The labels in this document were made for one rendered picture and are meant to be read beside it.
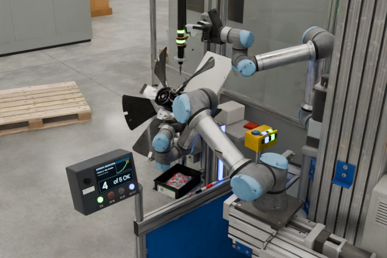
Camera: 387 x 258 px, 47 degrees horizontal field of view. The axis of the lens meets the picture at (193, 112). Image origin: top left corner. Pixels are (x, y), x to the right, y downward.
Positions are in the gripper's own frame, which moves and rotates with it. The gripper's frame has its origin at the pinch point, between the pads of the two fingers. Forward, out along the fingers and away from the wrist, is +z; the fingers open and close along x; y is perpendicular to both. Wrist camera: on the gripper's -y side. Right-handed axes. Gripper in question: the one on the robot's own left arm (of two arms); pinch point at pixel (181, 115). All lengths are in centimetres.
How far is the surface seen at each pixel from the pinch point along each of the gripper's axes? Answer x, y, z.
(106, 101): 98, 176, 266
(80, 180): -6, 20, -78
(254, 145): 20.1, -38.0, 5.8
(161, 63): -18.8, 20.3, 36.5
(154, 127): 9.4, 18.4, 4.0
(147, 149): 19.1, 21.1, -4.3
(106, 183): 0, 14, -71
